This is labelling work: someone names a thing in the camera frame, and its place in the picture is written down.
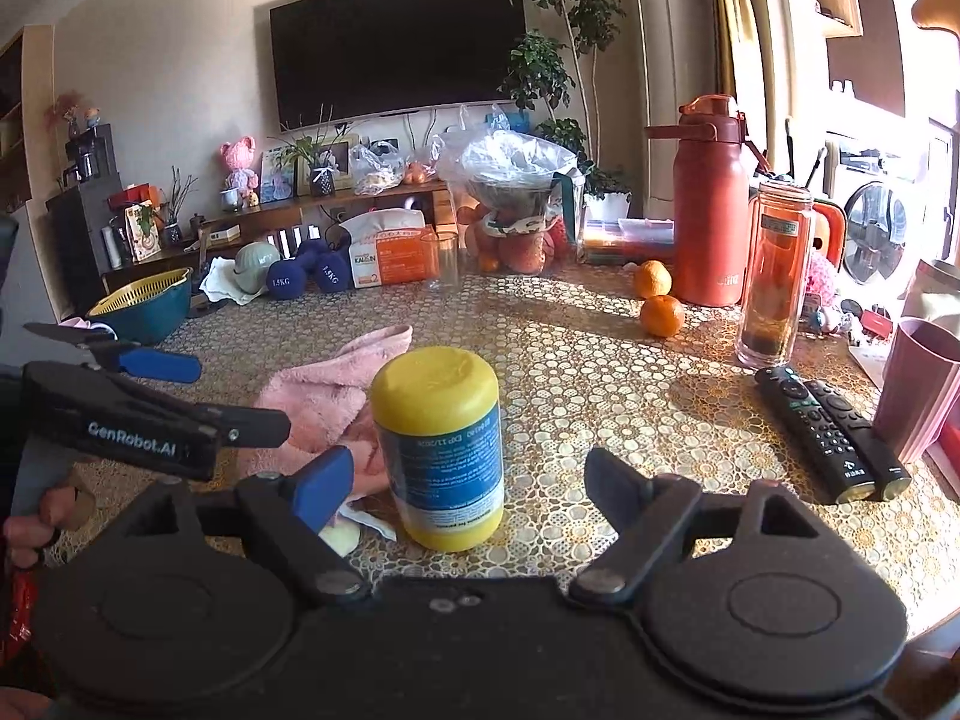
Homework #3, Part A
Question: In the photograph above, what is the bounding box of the bag of fruit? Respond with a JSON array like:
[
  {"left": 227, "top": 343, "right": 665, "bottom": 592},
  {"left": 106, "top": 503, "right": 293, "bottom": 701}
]
[{"left": 457, "top": 199, "right": 562, "bottom": 275}]

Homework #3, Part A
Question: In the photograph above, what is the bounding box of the person's left hand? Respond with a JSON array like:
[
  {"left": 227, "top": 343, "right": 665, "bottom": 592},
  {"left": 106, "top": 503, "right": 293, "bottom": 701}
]
[{"left": 3, "top": 484, "right": 82, "bottom": 571}]

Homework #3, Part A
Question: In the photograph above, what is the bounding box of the red insulated water bottle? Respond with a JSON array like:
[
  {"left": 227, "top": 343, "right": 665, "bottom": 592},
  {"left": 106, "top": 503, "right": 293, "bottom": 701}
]
[{"left": 645, "top": 94, "right": 770, "bottom": 308}]

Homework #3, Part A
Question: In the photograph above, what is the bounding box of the white washing machine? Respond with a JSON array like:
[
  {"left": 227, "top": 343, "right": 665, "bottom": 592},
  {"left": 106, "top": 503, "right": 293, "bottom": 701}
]
[{"left": 825, "top": 131, "right": 938, "bottom": 286}]

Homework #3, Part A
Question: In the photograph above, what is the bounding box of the clear flat storage box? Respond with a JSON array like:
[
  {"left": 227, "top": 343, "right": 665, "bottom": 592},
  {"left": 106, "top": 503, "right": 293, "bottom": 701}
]
[{"left": 581, "top": 217, "right": 676, "bottom": 265}]

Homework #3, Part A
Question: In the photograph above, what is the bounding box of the black remote control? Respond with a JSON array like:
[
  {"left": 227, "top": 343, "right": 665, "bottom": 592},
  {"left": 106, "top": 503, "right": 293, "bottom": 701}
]
[
  {"left": 804, "top": 380, "right": 912, "bottom": 502},
  {"left": 754, "top": 365, "right": 878, "bottom": 505}
]

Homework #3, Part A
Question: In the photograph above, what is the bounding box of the clear plastic food bag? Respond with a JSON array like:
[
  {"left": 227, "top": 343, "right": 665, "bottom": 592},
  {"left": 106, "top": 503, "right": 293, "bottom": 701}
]
[{"left": 350, "top": 142, "right": 410, "bottom": 196}]

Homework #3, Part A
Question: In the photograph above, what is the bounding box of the wooden television stand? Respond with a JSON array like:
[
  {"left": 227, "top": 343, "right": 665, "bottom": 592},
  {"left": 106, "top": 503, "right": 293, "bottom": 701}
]
[{"left": 97, "top": 180, "right": 458, "bottom": 293}]

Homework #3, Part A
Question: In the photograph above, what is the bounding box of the tan wooden chair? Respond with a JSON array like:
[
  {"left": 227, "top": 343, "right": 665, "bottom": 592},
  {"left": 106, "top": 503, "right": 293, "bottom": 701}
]
[{"left": 907, "top": 0, "right": 960, "bottom": 32}]

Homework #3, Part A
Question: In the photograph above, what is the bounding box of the yellow supplement bottle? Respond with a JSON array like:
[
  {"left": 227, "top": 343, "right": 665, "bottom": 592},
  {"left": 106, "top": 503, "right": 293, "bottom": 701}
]
[{"left": 370, "top": 347, "right": 505, "bottom": 552}]

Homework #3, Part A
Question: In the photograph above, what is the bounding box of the pink fluffy towel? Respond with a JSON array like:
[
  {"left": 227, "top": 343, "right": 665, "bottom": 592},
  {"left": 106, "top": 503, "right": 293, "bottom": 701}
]
[{"left": 255, "top": 324, "right": 415, "bottom": 500}]

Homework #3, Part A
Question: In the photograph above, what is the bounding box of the plastic-wrapped bowl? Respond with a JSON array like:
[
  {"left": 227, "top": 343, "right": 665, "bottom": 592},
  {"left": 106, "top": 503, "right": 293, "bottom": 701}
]
[{"left": 439, "top": 127, "right": 586, "bottom": 220}]

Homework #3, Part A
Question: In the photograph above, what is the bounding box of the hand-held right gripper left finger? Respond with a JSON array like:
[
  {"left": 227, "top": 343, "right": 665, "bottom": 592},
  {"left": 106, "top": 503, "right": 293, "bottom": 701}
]
[{"left": 142, "top": 446, "right": 372, "bottom": 605}]

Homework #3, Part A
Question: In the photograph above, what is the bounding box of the orange tissue pack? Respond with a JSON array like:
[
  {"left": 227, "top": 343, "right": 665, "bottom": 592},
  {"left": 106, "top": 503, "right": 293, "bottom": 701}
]
[{"left": 339, "top": 208, "right": 440, "bottom": 289}]

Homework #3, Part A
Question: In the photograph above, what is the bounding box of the white cloth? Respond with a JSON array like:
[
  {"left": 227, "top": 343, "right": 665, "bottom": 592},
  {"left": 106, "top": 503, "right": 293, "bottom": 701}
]
[{"left": 199, "top": 256, "right": 260, "bottom": 306}]

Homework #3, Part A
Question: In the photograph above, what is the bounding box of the pink plush doll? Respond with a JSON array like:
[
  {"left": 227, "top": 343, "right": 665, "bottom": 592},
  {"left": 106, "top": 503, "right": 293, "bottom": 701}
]
[{"left": 220, "top": 136, "right": 260, "bottom": 211}]

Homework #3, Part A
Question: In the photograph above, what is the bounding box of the black coffee machine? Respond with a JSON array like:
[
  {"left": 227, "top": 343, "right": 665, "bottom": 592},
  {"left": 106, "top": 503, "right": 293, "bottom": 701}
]
[{"left": 64, "top": 124, "right": 113, "bottom": 185}]

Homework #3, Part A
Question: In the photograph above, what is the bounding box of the orange mandarin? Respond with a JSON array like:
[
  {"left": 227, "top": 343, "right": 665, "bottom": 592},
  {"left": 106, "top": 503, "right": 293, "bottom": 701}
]
[
  {"left": 640, "top": 295, "right": 686, "bottom": 338},
  {"left": 634, "top": 260, "right": 674, "bottom": 299}
]

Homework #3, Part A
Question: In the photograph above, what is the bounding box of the maroon cup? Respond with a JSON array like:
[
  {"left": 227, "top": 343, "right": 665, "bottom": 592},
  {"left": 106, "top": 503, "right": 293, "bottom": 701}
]
[{"left": 874, "top": 317, "right": 960, "bottom": 466}]

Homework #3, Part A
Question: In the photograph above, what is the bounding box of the clear drinking glass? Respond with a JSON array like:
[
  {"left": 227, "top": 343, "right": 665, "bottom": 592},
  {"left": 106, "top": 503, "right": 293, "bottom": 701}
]
[{"left": 420, "top": 231, "right": 460, "bottom": 293}]

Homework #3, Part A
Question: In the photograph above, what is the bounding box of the yellow curtain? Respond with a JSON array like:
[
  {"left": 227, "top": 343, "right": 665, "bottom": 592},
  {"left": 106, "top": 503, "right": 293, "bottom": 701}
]
[{"left": 690, "top": 0, "right": 760, "bottom": 102}]

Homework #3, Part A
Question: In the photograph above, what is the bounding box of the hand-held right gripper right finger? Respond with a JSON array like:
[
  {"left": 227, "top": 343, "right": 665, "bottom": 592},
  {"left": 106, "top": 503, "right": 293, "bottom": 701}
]
[{"left": 568, "top": 447, "right": 818, "bottom": 607}]

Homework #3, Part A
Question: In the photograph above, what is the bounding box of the wooden photo frame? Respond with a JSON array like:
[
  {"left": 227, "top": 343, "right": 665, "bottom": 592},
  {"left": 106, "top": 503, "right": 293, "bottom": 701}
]
[{"left": 296, "top": 136, "right": 361, "bottom": 194}]

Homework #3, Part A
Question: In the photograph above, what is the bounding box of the white crumpled wrapper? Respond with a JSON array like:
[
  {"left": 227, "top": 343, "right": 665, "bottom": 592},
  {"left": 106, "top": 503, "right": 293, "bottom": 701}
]
[{"left": 321, "top": 502, "right": 397, "bottom": 558}]

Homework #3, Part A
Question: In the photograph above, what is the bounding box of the white standing air conditioner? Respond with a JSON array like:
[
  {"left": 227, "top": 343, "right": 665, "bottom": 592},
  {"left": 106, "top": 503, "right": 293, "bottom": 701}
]
[{"left": 626, "top": 0, "right": 734, "bottom": 200}]

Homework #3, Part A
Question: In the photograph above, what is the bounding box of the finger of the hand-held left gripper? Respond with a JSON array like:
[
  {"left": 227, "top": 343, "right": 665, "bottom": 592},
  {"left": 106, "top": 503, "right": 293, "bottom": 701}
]
[
  {"left": 22, "top": 321, "right": 203, "bottom": 385},
  {"left": 191, "top": 403, "right": 292, "bottom": 460}
]

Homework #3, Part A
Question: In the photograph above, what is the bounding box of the teal basin with yellow colander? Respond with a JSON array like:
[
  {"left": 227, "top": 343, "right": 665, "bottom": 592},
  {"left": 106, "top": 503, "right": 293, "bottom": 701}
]
[{"left": 88, "top": 268, "right": 194, "bottom": 346}]

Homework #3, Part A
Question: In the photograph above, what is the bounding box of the black flat television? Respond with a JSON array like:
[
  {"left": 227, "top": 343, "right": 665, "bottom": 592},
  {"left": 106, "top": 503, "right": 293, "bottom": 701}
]
[{"left": 270, "top": 0, "right": 526, "bottom": 132}]

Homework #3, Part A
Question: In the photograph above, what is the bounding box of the blue dumbbell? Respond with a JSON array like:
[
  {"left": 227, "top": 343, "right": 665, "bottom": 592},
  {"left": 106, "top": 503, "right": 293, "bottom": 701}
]
[
  {"left": 311, "top": 244, "right": 353, "bottom": 293},
  {"left": 266, "top": 240, "right": 331, "bottom": 301}
]

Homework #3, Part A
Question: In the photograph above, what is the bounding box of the tall potted tree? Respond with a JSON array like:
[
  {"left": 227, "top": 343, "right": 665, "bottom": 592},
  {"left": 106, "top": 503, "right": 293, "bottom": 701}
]
[{"left": 499, "top": 0, "right": 635, "bottom": 224}]

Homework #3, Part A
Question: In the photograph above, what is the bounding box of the pale green bowl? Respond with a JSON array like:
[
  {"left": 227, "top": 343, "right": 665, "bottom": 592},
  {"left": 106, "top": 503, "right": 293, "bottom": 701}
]
[{"left": 234, "top": 241, "right": 282, "bottom": 293}]

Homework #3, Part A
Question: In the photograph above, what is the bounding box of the glass tea bottle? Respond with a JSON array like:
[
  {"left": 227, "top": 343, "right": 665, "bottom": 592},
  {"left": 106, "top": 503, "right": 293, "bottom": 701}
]
[{"left": 735, "top": 178, "right": 816, "bottom": 369}]

